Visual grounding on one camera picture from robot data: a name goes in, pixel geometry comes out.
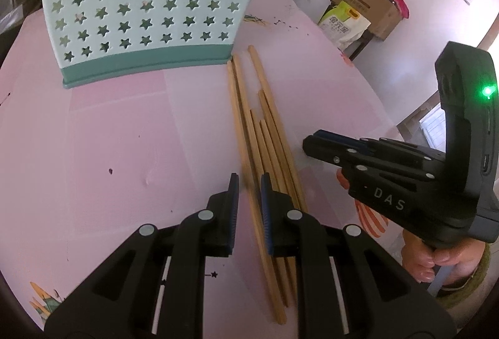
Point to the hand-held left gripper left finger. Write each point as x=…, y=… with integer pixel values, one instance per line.
x=234, y=214

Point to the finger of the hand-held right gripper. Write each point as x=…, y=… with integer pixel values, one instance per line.
x=327, y=150
x=343, y=137

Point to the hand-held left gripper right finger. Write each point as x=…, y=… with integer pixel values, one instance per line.
x=266, y=214

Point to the pile of wooden chopsticks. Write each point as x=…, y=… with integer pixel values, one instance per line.
x=269, y=136

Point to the single wooden chopstick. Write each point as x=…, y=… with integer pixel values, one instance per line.
x=277, y=308

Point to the mint green utensil holder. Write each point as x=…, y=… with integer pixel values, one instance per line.
x=148, y=64

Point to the person's right forearm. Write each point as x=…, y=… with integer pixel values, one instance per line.
x=479, y=276

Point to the person's right hand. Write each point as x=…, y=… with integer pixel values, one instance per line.
x=419, y=261

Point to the small black table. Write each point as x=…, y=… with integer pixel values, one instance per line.
x=360, y=47

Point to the yellow and white rice bag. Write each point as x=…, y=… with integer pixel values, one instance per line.
x=343, y=25

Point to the large cardboard box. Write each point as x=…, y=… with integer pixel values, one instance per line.
x=374, y=8

